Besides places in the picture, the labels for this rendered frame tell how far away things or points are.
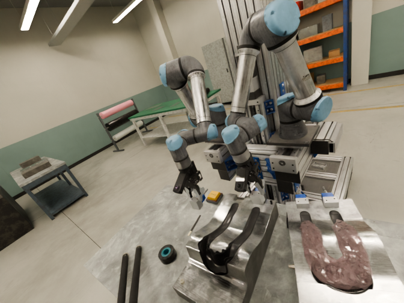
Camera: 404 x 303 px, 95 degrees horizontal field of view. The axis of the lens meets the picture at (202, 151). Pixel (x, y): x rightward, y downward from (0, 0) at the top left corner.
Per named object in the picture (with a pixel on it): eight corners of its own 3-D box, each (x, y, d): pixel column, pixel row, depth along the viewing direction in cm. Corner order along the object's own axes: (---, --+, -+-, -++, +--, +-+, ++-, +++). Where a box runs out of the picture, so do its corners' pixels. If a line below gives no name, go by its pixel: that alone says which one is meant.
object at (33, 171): (64, 181, 494) (41, 152, 456) (89, 195, 370) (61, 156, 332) (33, 199, 449) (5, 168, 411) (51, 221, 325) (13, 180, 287)
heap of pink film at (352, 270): (297, 220, 78) (294, 207, 74) (348, 220, 71) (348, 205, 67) (310, 289, 56) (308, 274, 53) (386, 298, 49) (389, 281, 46)
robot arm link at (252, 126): (249, 110, 84) (229, 123, 82) (266, 113, 74) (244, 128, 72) (254, 125, 87) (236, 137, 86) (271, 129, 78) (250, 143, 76)
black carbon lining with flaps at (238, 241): (233, 205, 96) (228, 190, 92) (264, 211, 86) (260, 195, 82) (196, 268, 72) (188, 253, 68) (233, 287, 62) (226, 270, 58)
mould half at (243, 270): (231, 204, 106) (225, 186, 101) (278, 214, 90) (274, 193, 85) (178, 295, 73) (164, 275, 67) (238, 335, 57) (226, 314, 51)
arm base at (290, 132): (284, 128, 116) (281, 113, 112) (311, 127, 106) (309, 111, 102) (274, 139, 107) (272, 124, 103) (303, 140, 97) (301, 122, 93)
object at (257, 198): (261, 184, 98) (257, 177, 96) (270, 184, 95) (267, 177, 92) (253, 204, 90) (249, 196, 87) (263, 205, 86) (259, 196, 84)
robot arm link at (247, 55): (235, 17, 81) (219, 128, 93) (250, 6, 71) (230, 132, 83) (257, 24, 85) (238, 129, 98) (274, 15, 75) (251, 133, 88)
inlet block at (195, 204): (205, 192, 107) (202, 184, 105) (212, 193, 104) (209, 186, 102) (192, 208, 98) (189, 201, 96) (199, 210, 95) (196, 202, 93)
